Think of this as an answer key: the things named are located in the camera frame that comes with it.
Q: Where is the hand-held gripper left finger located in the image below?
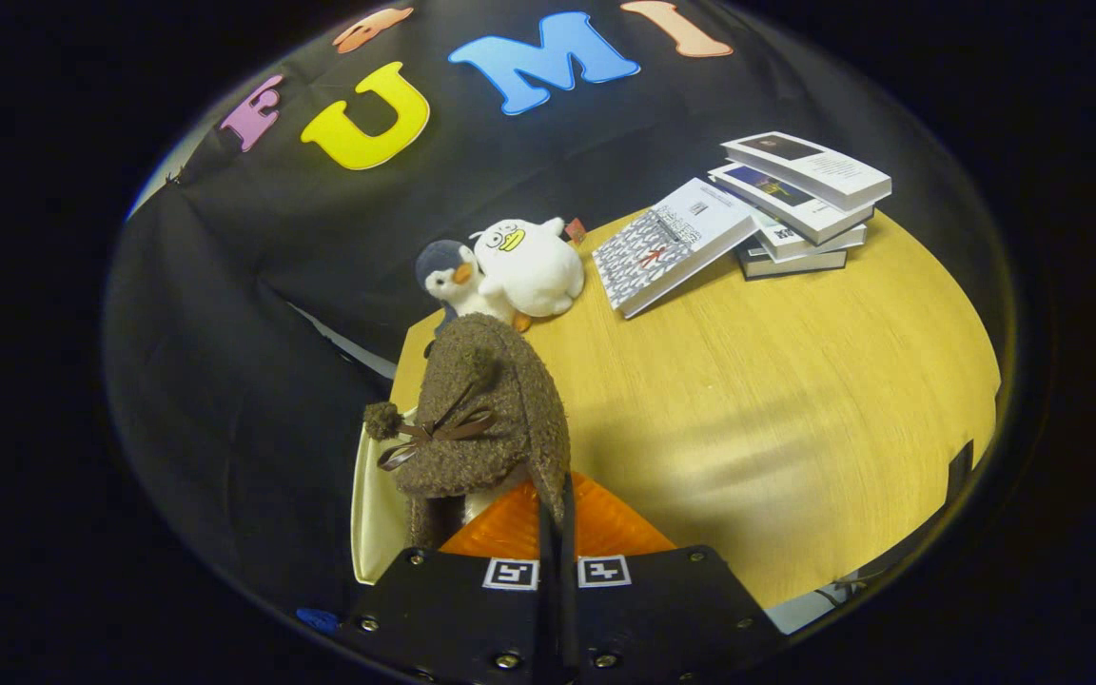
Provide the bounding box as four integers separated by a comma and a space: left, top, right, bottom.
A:
337, 473, 558, 685

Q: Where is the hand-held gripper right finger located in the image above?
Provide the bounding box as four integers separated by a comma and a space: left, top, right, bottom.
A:
558, 471, 785, 685

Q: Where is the cream fabric storage box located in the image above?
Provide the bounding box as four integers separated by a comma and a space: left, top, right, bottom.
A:
351, 409, 416, 584

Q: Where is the brown fuzzy shoe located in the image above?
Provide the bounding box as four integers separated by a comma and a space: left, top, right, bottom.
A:
362, 313, 573, 551

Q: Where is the black backdrop cloth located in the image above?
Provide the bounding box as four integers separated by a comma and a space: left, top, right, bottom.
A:
103, 0, 977, 619

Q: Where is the grey penguin plush toy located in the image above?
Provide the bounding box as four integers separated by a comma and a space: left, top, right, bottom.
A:
415, 240, 535, 334

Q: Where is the white duck plush toy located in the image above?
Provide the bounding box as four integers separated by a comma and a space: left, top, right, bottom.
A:
470, 217, 587, 319

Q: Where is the white patterned cover book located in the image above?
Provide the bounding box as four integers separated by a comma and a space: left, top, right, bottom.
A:
592, 178, 760, 320

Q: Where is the grey paperback book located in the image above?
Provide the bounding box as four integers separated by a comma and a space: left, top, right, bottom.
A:
736, 238, 849, 281

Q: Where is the white paperback book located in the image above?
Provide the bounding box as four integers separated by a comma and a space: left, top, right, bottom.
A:
753, 214, 869, 264

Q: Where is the white book blue photo cover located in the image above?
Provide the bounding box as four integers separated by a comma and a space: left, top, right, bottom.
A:
708, 162, 877, 246

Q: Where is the white book dark photo cover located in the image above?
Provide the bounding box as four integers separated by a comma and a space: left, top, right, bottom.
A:
721, 131, 892, 212

